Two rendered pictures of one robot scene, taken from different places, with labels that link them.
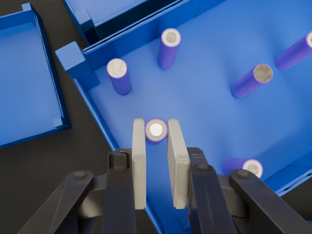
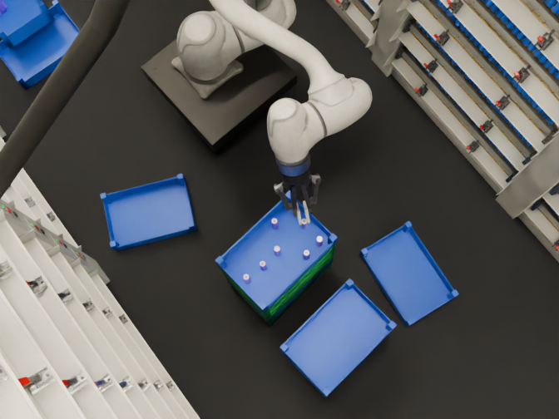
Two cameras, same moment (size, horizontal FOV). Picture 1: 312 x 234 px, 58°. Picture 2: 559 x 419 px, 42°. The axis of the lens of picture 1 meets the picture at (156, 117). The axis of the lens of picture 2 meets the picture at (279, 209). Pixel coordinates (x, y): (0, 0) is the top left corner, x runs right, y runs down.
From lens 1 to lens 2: 1.88 m
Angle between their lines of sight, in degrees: 23
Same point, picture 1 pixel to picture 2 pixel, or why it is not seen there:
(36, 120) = (383, 253)
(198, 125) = (289, 237)
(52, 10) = (401, 335)
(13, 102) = (403, 261)
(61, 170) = (356, 225)
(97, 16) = (348, 298)
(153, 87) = (308, 246)
